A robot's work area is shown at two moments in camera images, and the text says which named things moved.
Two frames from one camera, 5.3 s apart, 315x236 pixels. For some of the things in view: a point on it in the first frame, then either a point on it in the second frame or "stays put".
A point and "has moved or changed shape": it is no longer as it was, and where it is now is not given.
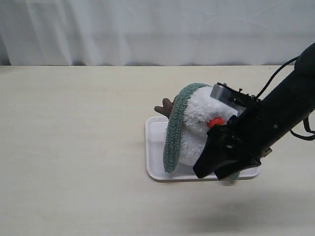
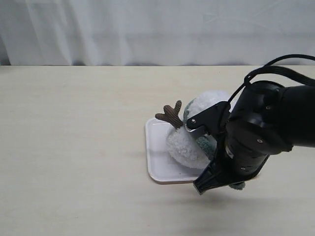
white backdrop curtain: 154,33 stays put
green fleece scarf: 174,127 → 210,145
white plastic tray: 155,132 stays put
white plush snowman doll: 202,111 has moved or changed shape
